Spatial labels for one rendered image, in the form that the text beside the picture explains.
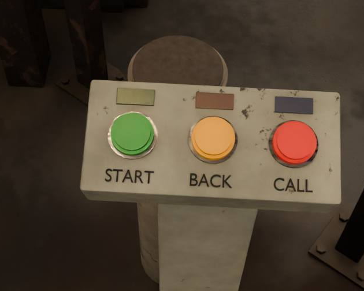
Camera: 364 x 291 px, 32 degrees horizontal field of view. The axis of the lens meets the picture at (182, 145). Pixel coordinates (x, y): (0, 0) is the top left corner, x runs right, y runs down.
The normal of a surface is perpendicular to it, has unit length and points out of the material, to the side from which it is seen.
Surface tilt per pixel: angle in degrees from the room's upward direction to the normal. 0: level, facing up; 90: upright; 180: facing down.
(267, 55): 0
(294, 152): 20
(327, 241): 0
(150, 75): 0
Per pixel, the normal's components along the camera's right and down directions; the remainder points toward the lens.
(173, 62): 0.02, -0.58
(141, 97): 0.00, -0.26
